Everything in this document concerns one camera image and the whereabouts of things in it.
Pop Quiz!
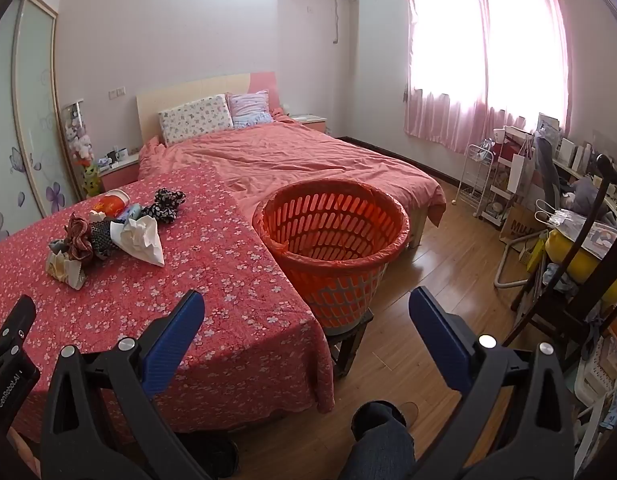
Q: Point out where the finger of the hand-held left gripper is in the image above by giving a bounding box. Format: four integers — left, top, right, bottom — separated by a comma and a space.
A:
0, 295, 37, 361

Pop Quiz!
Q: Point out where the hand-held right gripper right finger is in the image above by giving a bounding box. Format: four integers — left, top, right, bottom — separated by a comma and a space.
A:
407, 286, 577, 480

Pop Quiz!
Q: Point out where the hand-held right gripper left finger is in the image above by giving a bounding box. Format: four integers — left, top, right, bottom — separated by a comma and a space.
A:
38, 290, 206, 480

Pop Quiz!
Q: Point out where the pale printed paper packet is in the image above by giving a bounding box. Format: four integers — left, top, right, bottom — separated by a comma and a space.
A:
46, 250, 87, 291

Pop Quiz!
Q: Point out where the white paper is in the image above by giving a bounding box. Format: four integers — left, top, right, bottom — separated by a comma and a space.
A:
110, 215, 166, 267

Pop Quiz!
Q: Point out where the dark brown sock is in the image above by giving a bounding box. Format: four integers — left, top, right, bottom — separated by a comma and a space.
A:
63, 214, 94, 262

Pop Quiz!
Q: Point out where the black foam net sleeve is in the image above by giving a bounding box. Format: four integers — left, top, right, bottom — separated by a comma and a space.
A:
90, 220, 115, 261

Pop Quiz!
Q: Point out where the black white patterned cloth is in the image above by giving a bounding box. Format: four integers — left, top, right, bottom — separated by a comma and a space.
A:
141, 187, 187, 224

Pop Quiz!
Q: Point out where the red instant noodle cup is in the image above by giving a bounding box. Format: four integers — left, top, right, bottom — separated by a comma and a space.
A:
90, 189, 132, 222

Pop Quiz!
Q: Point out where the orange plastic laundry basket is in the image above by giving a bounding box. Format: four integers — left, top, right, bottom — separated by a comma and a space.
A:
252, 179, 412, 330

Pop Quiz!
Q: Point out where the red floral tablecloth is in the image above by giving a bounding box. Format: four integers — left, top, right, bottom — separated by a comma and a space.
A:
0, 162, 337, 443

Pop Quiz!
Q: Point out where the tan slipper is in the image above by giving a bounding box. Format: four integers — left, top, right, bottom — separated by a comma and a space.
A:
389, 401, 420, 429

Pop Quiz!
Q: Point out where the dark wooden stool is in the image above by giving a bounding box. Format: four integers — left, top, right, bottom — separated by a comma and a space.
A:
326, 307, 377, 381

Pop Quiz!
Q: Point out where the person's right leg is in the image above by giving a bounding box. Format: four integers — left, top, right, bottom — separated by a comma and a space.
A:
351, 400, 417, 480

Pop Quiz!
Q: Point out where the yellow round cushion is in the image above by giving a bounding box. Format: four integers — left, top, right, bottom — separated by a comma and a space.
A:
546, 232, 617, 307

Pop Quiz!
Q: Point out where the white storage trolley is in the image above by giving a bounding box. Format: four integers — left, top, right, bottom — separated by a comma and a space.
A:
481, 130, 535, 228

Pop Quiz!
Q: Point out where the green plush toy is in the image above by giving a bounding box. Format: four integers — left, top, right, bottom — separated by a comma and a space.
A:
83, 164, 102, 198

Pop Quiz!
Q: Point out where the white plastic crate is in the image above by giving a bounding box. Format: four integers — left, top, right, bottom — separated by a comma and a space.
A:
573, 345, 617, 427

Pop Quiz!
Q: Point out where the pink white nightstand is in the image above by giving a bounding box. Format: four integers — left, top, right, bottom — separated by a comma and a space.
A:
97, 152, 142, 192

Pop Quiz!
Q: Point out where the white paper bag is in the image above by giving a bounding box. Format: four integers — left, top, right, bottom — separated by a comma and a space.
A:
506, 152, 538, 196

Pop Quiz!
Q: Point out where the clear tube of plush toys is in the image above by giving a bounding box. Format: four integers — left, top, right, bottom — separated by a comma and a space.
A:
61, 100, 100, 198

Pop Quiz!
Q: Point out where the grey office chair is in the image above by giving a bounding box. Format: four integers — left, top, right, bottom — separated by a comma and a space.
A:
533, 135, 564, 202

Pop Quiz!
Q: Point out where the dark wooden chair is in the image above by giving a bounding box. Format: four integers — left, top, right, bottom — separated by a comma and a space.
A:
511, 154, 617, 361

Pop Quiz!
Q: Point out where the floral sliding door wardrobe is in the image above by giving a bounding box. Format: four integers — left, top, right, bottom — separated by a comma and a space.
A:
0, 0, 84, 248

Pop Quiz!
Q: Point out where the white floral pillow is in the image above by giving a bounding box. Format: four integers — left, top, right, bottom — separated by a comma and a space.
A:
158, 94, 234, 147

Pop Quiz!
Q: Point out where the bed with pink cover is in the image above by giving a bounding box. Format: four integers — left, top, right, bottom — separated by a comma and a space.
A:
138, 115, 447, 251

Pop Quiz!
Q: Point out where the pink window curtain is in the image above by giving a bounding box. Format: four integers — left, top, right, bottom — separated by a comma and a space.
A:
403, 0, 584, 155

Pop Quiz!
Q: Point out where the cluttered desk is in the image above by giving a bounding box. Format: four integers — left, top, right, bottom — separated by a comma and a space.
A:
536, 110, 617, 226

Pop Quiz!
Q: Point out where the pink blue striped pillow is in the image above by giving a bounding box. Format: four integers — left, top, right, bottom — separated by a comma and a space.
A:
226, 91, 275, 128

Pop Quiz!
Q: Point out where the beige pink headboard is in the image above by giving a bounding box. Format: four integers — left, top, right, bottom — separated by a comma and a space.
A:
136, 72, 282, 143

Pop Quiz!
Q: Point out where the beige nightstand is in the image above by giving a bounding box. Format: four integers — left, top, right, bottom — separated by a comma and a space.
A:
288, 114, 328, 135

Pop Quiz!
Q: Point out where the white tube frame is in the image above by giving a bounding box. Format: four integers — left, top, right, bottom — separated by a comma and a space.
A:
496, 232, 550, 289

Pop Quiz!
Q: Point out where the white wire rack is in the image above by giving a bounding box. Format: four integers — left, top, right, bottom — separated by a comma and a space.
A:
456, 142, 494, 211

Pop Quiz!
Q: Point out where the white air conditioner hose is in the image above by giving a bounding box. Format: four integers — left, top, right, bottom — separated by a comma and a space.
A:
333, 0, 360, 43

